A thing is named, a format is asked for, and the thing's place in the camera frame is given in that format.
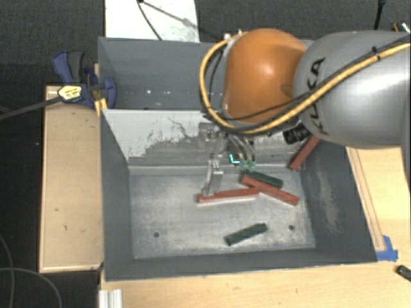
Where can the black cylinder on white bracket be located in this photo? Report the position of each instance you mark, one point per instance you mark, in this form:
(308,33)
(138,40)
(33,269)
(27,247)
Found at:
(297,135)

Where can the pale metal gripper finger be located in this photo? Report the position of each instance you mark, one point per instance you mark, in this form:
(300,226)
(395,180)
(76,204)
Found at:
(217,180)
(208,181)

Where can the pale wood flat board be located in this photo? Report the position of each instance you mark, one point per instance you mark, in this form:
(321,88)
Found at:
(72,188)

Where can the grey metal bin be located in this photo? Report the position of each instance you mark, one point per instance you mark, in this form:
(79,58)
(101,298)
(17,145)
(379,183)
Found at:
(180,223)

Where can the dark green flat block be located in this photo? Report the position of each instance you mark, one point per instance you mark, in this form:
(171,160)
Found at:
(265,179)
(245,234)

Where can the red-brown flat block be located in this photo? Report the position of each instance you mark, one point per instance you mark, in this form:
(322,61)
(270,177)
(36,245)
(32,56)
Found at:
(303,156)
(229,195)
(273,192)

